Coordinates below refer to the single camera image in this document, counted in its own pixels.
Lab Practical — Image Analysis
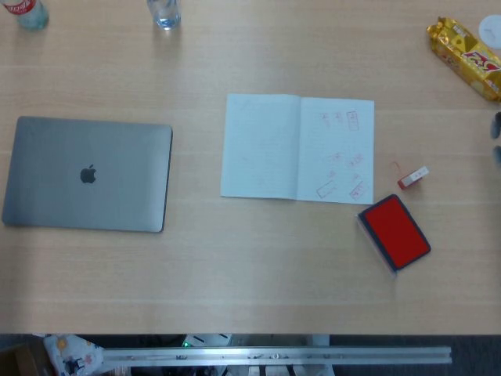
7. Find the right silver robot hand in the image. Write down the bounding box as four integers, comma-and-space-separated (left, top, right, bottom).
491, 111, 501, 168

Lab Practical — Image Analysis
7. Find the small red white stamp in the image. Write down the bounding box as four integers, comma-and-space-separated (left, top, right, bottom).
397, 165, 431, 191

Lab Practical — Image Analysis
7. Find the open white lined notebook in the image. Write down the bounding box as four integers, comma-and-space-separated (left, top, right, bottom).
219, 92, 376, 205

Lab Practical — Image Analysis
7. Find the golden biscuit pack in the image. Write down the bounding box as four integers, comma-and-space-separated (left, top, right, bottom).
426, 16, 501, 103

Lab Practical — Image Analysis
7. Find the white round lid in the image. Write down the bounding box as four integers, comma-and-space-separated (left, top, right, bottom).
478, 14, 501, 50

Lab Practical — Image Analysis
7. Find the red ink pad case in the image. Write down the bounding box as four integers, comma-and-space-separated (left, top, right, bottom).
355, 193, 432, 280

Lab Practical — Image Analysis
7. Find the clear plastic water bottle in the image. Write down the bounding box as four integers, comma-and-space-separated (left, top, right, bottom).
146, 0, 182, 31

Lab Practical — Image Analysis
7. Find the white device with green light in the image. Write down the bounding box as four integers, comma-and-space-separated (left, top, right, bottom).
182, 333, 232, 348

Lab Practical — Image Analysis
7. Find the grey closed laptop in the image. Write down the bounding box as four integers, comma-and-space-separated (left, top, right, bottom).
1, 115, 174, 233

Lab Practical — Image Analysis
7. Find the plastic bottle with red label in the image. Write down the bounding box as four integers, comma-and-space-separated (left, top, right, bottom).
4, 0, 50, 31

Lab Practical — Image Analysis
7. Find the white printed plastic bag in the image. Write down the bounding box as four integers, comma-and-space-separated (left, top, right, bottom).
41, 334, 106, 376

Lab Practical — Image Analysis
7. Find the aluminium profile rail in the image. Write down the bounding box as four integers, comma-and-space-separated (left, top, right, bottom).
102, 345, 453, 368

